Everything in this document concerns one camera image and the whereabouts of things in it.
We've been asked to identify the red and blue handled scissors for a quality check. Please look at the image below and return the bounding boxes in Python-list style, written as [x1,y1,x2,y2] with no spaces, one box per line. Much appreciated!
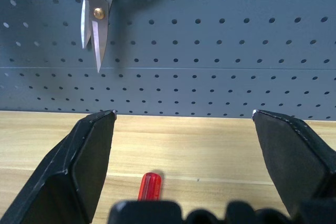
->
[78,0,133,73]

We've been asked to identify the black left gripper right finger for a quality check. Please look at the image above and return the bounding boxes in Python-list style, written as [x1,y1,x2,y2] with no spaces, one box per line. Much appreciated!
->
[251,109,336,218]

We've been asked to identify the red handled screwdriver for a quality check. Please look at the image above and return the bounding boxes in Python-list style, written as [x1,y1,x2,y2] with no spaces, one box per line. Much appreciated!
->
[137,172,162,202]

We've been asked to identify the grey pegboard panel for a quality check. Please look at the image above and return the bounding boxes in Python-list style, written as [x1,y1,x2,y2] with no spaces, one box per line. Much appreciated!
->
[0,0,336,120]

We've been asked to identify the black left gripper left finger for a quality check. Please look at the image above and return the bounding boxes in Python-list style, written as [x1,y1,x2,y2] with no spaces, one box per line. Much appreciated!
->
[0,109,118,224]

